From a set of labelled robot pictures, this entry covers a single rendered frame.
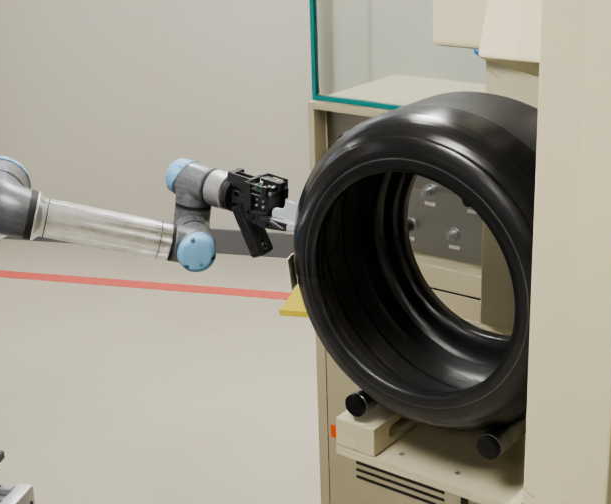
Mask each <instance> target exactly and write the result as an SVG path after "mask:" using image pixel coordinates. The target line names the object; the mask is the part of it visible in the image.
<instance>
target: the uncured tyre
mask: <svg viewBox="0 0 611 504"><path fill-rule="evenodd" d="M537 120H538V109H537V108H535V107H533V106H531V105H529V104H526V103H524V102H521V101H518V100H516V99H512V98H509V97H505V96H501V95H496V94H490V93H484V92H474V91H458V92H448V93H443V94H438V95H434V96H431V97H428V98H425V99H422V100H419V101H417V102H414V103H411V104H408V105H405V106H403V107H400V108H397V109H394V110H391V111H389V112H386V113H383V114H380V115H377V116H375V117H372V118H370V119H368V120H365V121H363V122H362V123H360V124H358V125H356V126H355V127H353V128H352V129H350V130H349V131H348V132H346V133H345V134H344V135H343V136H342V137H340V138H339V139H338V140H337V141H336V142H335V143H334V144H333V145H332V146H331V147H330V148H329V149H328V150H327V151H326V153H325V154H324V155H323V156H322V157H321V158H320V160H319V161H318V162H317V164H316V165H315V167H314V168H313V170H312V172H311V173H310V175H309V177H308V179H307V181H306V183H305V186H304V188H303V191H302V194H301V197H300V200H299V203H298V207H297V212H296V217H295V225H294V239H293V246H294V262H295V269H296V275H297V280H298V285H299V289H300V292H301V296H302V299H303V303H304V306H305V309H306V311H307V314H308V316H309V319H310V321H311V323H312V326H313V328H314V330H315V332H316V334H317V335H318V337H319V339H320V341H321V342H322V344H323V346H324V347H325V349H326V350H327V352H328V353H329V354H330V356H331V357H332V359H333V360H334V361H335V362H336V364H337V365H338V366H339V367H340V368H341V370H342V371H343V372H344V373H345V374H346V375H347V376H348V377H349V378H350V379H351V380H352V381H353V382H354V383H355V384H356V385H357V386H358V387H359V388H360V389H361V390H362V391H364V392H365V393H366V394H367V395H368V396H370V397H371V398H372V399H374V400H375V401H376V402H378V403H379V404H381V405H382V406H384V407H385V408H387V409H389V410H390V411H392V412H394V413H396V414H398V415H400V416H402V417H404V418H406V419H408V420H411V421H413V422H416V423H418V424H421V425H425V426H428V427H432V428H437V429H442V430H450V431H475V430H482V429H487V428H491V427H495V426H499V425H503V424H507V423H510V422H512V421H515V420H517V419H520V418H522V417H524V416H526V414H527V385H528V360H529V334H530V307H531V280H532V253H533V227H534V200H535V173H536V147H537ZM417 176H422V177H425V178H427V179H430V180H432V181H434V182H437V183H439V184H441V185H442V186H444V187H446V188H447V189H449V190H451V191H452V192H454V193H455V194H456V195H458V196H459V197H460V198H461V199H463V200H464V201H465V202H466V203H467V204H468V205H469V206H470V207H471V208H472V209H473V210H474V211H475V212H476V213H477V214H478V215H479V216H480V217H481V219H482V220H483V221H484V222H485V224H486V225H487V226H488V228H489V229H490V231H491V232H492V234H493V236H494V237H495V239H496V241H497V243H498V244H499V246H500V248H501V251H502V253H503V255H504V257H505V260H506V263H507V265H508V269H509V272H510V276H511V280H512V284H513V290H514V300H515V317H514V326H513V332H512V336H507V335H500V334H496V333H492V332H489V331H486V330H483V329H481V328H478V327H476V326H474V325H472V324H470V323H468V322H467V321H465V320H464V319H462V318H461V317H459V316H458V315H456V314H455V313H454V312H453V311H451V310H450V309H449V308H448V307H447V306H446V305H445V304H444V303H443V302H442V301H441V300H440V299H439V298H438V297H437V295H436V294H435V293H434V292H433V290H432V289H431V288H430V286H429V285H428V283H427V282H426V280H425V278H424V277H423V275H422V273H421V271H420V269H419V267H418V264H417V262H416V259H415V257H414V254H413V251H412V247H411V243H410V238H409V231H408V206H409V200H410V195H411V191H412V188H413V185H414V182H415V180H416V178H417Z"/></svg>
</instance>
